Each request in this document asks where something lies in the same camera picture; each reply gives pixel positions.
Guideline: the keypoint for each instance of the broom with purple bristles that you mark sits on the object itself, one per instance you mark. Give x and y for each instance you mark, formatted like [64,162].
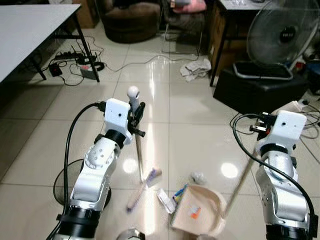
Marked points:
[138,152]

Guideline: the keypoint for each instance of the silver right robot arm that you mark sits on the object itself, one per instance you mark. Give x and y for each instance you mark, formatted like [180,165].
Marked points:
[282,192]

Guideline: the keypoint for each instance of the large grey floor fan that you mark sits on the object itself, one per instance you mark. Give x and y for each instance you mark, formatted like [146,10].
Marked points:
[282,35]

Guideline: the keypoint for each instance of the black box stool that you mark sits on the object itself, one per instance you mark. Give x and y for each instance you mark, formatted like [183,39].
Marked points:
[260,92]

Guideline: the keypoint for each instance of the white plug adapter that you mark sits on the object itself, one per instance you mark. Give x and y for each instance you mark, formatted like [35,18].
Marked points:
[303,103]

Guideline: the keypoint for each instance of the black router with antennas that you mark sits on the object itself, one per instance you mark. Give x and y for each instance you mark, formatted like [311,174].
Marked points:
[90,67]

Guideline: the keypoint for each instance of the dark blue stool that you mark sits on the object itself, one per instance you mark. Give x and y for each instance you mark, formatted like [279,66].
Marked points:
[314,75]

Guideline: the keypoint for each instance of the crumpled grey cloth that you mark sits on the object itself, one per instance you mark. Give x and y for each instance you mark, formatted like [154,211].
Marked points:
[196,70]

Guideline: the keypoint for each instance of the blue wrapper litter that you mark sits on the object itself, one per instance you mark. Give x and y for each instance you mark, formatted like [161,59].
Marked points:
[180,193]

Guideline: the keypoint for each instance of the white packet litter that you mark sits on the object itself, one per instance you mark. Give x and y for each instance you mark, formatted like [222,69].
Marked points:
[165,201]

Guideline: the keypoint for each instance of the crumpled grey paper ball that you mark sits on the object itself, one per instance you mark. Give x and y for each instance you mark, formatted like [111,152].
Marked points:
[198,178]

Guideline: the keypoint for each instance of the black round waste bin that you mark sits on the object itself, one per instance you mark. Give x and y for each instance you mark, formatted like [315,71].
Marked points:
[67,177]

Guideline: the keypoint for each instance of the black power strip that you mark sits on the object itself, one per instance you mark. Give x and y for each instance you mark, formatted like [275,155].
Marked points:
[67,55]

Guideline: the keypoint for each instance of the black power adapter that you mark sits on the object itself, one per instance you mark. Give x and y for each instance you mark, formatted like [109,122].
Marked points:
[55,70]

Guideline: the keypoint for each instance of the brown round armchair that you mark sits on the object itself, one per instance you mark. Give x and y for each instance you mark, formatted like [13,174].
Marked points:
[131,22]

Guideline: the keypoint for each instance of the dark desk with black legs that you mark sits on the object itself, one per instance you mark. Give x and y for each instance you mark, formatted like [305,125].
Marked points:
[225,35]

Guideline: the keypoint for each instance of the orange white wrapper litter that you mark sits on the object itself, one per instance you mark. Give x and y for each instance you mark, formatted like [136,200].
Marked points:
[195,212]

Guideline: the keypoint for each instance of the silver robot leg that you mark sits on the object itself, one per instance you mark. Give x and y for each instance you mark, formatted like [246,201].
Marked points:
[131,235]

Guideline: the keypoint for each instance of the chair with pink cushion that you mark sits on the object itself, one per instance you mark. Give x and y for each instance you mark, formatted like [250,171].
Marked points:
[187,10]

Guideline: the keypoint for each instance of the brown cardboard box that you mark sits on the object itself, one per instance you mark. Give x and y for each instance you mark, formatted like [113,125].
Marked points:
[87,12]

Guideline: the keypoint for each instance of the grey table with black legs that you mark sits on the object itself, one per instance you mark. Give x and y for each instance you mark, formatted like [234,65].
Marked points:
[27,30]

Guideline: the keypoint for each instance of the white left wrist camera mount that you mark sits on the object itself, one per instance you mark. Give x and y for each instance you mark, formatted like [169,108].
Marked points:
[117,114]

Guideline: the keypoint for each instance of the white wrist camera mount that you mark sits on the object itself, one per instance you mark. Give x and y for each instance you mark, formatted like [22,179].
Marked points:
[117,114]
[290,129]

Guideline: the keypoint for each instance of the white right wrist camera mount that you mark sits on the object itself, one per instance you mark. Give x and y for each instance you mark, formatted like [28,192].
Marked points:
[290,129]

